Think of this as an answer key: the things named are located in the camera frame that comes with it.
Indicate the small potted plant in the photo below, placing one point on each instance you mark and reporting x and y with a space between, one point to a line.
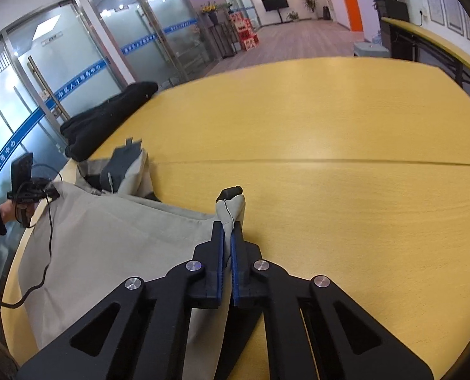
292 16

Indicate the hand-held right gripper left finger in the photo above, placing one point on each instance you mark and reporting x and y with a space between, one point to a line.
219 261

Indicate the black plant stand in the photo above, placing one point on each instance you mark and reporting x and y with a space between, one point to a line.
223 41

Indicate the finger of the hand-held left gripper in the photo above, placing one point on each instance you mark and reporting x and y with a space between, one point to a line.
49 191

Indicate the yellow flower pot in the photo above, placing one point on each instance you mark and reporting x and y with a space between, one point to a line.
211 10

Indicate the frosted glass door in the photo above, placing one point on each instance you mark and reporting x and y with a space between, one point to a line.
72 47

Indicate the black television on stand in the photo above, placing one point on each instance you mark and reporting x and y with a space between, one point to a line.
274 3

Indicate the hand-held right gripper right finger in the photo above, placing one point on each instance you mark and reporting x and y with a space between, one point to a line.
237 273

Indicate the black garment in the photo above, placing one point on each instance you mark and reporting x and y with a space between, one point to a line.
104 114

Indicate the person's left hand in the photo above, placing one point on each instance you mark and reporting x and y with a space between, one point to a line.
8 213

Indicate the stack of red boxes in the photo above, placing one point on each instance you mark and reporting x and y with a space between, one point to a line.
246 31

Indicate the black waste bin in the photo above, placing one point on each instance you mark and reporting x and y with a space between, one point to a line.
326 13

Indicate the frosted glass partition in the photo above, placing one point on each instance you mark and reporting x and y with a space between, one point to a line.
159 27

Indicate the long yellow side table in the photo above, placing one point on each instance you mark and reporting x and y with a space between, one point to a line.
445 41

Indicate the light grey garment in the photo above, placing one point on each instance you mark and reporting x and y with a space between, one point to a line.
120 245

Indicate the black cabinet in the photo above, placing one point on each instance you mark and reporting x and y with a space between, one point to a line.
395 12

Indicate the grey box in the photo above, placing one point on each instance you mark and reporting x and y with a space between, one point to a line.
371 49

